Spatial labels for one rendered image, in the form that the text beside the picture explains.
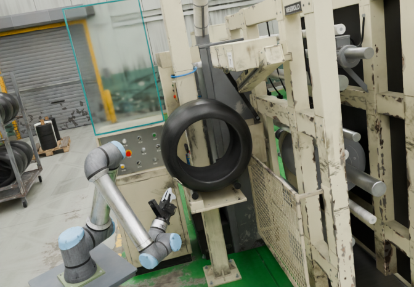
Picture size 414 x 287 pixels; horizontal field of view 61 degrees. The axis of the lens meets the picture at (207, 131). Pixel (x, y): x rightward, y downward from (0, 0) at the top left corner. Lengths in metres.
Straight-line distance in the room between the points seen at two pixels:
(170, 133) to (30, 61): 9.88
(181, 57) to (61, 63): 9.29
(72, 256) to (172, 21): 1.57
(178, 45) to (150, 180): 1.12
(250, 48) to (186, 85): 0.71
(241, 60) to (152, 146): 1.29
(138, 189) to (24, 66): 9.23
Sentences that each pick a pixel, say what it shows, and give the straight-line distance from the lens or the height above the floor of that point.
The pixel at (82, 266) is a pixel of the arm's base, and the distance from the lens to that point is 2.31.
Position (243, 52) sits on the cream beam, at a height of 1.73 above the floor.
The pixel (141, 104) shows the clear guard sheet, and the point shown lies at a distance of 2.80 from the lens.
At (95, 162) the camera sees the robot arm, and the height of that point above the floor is 1.33.
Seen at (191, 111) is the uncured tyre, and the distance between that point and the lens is 2.11.
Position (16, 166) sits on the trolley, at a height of 0.63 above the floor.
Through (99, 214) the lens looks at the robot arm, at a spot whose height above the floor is 0.95.
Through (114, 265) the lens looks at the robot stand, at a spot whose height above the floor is 0.60.
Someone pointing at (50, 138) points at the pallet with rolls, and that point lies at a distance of 8.61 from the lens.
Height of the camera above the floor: 1.81
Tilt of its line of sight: 14 degrees down
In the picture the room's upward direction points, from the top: 10 degrees counter-clockwise
